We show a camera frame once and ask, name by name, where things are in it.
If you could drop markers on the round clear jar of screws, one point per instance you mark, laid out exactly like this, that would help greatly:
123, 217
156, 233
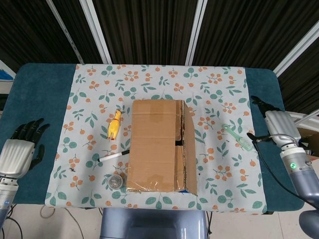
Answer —
115, 181

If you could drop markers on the teal plush table cover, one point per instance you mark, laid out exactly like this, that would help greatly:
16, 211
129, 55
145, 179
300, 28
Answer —
37, 99

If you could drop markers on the thin white frame post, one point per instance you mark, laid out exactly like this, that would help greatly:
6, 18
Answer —
66, 32

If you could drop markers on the floral leaf print tablecloth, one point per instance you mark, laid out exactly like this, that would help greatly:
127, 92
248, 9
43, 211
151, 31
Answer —
162, 79

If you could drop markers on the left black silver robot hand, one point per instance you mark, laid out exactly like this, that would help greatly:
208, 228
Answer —
15, 156

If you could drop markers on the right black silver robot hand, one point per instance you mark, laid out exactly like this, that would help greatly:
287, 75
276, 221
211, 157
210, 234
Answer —
281, 124

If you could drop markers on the green toothbrush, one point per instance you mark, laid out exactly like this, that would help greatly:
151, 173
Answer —
236, 137

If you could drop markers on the yellow rubber chicken toy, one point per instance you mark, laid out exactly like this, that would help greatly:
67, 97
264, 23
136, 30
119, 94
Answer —
113, 127

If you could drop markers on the brown cardboard shipping box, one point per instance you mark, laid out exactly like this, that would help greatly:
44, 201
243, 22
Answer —
152, 149

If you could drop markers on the white aluminium frame rail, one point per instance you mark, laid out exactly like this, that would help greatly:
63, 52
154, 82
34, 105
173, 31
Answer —
302, 117

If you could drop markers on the blue white background sheet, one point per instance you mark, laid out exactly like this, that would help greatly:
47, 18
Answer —
5, 73

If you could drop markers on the white marker pen black cap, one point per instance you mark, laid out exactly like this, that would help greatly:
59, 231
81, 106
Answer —
112, 156

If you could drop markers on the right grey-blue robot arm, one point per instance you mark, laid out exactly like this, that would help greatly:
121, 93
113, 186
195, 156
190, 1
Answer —
299, 174

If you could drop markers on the white aluminium frame post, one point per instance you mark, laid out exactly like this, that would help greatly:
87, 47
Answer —
197, 32
96, 32
296, 51

